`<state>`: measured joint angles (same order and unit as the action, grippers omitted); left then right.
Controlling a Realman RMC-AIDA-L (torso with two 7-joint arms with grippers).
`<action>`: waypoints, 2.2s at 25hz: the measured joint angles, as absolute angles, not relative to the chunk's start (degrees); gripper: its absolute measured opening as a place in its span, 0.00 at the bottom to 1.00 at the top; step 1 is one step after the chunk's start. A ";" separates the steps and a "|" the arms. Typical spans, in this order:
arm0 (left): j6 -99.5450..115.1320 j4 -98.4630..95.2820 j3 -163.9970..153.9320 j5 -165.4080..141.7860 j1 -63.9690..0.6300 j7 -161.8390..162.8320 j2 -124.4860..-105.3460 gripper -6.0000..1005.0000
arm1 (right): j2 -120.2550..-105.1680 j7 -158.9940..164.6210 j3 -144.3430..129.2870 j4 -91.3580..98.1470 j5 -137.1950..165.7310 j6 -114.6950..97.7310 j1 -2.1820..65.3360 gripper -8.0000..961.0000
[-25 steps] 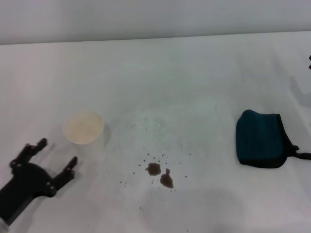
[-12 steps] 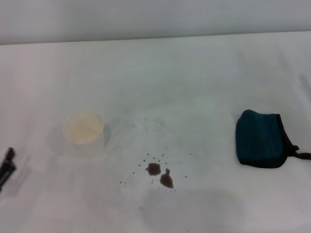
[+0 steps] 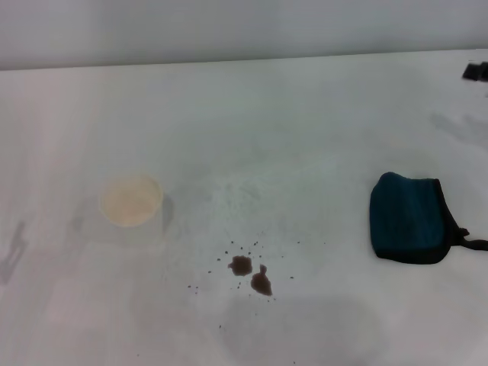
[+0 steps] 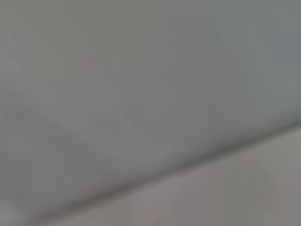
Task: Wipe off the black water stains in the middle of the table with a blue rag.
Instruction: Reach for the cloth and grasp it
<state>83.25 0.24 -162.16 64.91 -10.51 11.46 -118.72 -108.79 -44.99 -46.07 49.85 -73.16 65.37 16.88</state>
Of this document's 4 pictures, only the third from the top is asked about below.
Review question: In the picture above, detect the white paper cup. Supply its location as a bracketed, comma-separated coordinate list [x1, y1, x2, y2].
[98, 173, 165, 251]

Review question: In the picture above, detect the blue rag with black trim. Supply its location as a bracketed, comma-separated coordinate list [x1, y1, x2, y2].
[368, 172, 488, 265]

